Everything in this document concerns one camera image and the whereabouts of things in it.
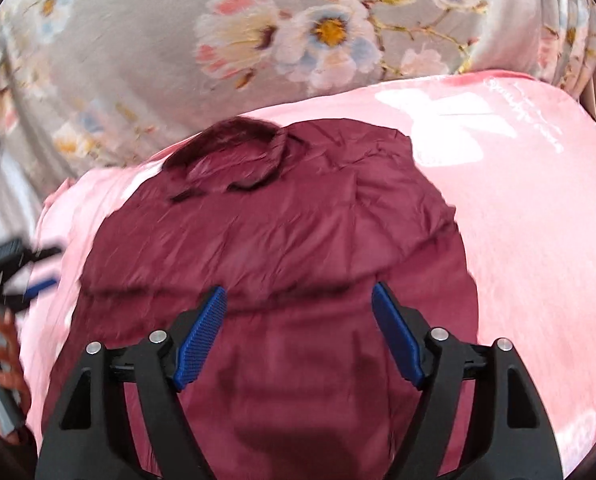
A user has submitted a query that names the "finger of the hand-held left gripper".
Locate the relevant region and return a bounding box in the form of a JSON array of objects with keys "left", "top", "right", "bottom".
[
  {"left": 8, "top": 245, "right": 63, "bottom": 267},
  {"left": 3, "top": 276, "right": 60, "bottom": 311}
]

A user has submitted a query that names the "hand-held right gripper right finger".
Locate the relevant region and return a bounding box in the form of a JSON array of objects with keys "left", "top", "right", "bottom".
[{"left": 371, "top": 281, "right": 563, "bottom": 480}]

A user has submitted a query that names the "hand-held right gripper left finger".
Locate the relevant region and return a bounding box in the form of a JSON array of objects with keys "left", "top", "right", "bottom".
[{"left": 35, "top": 286, "right": 229, "bottom": 480}]

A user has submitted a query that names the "maroon puffer jacket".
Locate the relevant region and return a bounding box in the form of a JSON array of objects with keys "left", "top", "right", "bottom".
[{"left": 42, "top": 116, "right": 481, "bottom": 480}]

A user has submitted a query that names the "person's left hand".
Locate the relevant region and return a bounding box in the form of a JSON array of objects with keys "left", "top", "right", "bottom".
[{"left": 0, "top": 309, "right": 30, "bottom": 407}]

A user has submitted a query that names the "pink butterfly print blanket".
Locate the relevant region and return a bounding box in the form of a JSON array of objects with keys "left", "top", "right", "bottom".
[{"left": 20, "top": 72, "right": 596, "bottom": 480}]

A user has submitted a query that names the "grey floral bedsheet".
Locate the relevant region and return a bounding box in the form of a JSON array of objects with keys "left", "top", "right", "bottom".
[{"left": 0, "top": 0, "right": 596, "bottom": 183}]

